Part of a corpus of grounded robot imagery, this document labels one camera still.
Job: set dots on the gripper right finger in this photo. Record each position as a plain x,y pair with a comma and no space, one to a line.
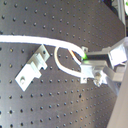
113,55

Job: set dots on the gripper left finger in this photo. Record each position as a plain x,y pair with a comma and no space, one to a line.
102,74

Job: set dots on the silver aluminium frame post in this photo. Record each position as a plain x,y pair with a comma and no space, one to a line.
122,8

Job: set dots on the white cable clip bracket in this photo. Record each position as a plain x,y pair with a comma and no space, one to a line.
32,68

